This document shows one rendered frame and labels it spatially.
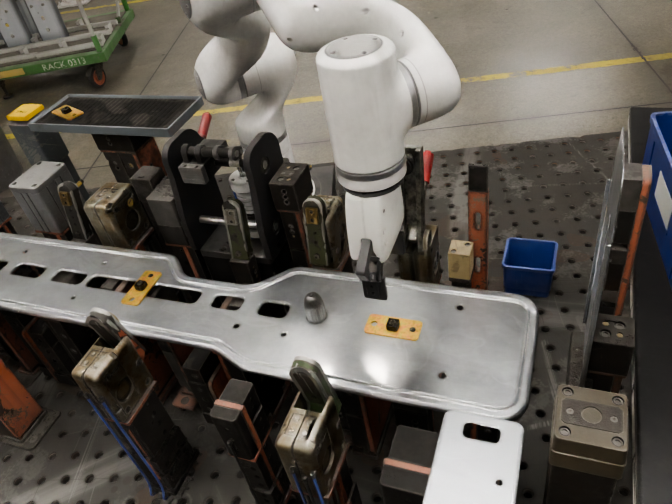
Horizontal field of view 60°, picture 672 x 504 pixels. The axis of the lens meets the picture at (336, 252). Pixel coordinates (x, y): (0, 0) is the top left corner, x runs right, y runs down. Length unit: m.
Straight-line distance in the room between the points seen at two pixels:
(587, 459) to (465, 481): 0.14
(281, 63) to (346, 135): 0.75
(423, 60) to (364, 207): 0.17
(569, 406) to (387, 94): 0.41
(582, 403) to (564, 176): 1.05
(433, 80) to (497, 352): 0.40
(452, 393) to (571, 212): 0.87
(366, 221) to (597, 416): 0.34
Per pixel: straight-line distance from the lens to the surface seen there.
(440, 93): 0.67
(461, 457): 0.77
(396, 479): 0.78
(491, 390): 0.82
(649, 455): 0.77
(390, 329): 0.89
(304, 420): 0.77
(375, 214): 0.69
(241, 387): 0.89
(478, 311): 0.91
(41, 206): 1.34
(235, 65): 1.26
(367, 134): 0.64
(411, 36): 0.70
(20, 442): 1.41
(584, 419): 0.74
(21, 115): 1.53
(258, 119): 1.42
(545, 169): 1.75
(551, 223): 1.56
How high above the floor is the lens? 1.67
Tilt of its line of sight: 40 degrees down
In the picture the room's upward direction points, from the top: 12 degrees counter-clockwise
